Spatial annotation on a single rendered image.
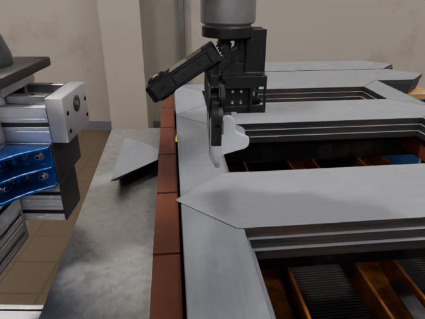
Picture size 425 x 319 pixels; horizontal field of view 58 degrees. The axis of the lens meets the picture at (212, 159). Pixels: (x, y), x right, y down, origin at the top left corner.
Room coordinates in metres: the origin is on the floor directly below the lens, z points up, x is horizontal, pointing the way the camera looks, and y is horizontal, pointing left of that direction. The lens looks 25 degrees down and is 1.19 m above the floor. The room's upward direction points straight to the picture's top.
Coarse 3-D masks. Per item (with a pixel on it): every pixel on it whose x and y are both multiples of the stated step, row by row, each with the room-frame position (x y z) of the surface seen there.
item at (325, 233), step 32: (288, 96) 1.26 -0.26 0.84; (320, 96) 1.27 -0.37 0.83; (352, 96) 1.28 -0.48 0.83; (256, 128) 0.92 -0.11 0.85; (288, 128) 0.92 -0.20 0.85; (320, 128) 0.93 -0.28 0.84; (352, 128) 0.93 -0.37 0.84; (384, 128) 0.94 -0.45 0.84; (416, 128) 0.95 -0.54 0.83; (224, 160) 0.73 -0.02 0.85; (320, 224) 0.47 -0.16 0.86; (352, 224) 0.48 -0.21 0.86; (384, 224) 0.48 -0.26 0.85; (416, 224) 0.49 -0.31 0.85; (256, 256) 0.45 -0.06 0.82; (288, 256) 0.45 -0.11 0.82
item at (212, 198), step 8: (216, 176) 0.62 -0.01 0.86; (208, 184) 0.59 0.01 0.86; (216, 184) 0.59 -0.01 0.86; (224, 184) 0.59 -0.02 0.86; (200, 192) 0.56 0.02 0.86; (208, 192) 0.56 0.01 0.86; (216, 192) 0.56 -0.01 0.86; (224, 192) 0.56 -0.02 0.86; (200, 200) 0.54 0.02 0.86; (208, 200) 0.54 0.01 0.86; (216, 200) 0.54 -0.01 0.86; (224, 200) 0.54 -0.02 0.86; (200, 208) 0.51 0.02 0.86; (208, 208) 0.51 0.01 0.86; (216, 208) 0.51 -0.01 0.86; (224, 208) 0.51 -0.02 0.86; (232, 208) 0.51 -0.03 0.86; (216, 216) 0.49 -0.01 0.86; (224, 216) 0.49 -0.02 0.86; (232, 216) 0.49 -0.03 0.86; (232, 224) 0.47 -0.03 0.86
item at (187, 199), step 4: (188, 192) 0.56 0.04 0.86; (192, 192) 0.56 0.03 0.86; (184, 196) 0.55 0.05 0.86; (188, 196) 0.55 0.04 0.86; (192, 196) 0.55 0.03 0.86; (176, 200) 0.54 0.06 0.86; (180, 200) 0.54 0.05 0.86; (184, 200) 0.54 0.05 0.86; (188, 200) 0.54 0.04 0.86; (192, 200) 0.54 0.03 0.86; (184, 204) 0.52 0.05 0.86; (188, 204) 0.52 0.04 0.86; (192, 204) 0.52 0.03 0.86; (192, 208) 0.51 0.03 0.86
